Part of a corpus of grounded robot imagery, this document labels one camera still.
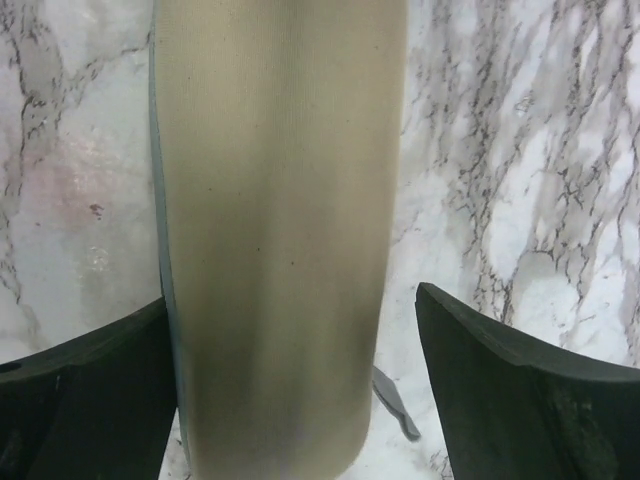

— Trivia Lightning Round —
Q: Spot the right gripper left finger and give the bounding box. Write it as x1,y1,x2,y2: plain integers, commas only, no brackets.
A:
1,299,177,480

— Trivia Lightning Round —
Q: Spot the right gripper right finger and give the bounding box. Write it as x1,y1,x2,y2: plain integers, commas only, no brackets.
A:
415,283,639,480

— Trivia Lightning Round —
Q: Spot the beige umbrella case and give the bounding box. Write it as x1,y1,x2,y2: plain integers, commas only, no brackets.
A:
150,1,407,479

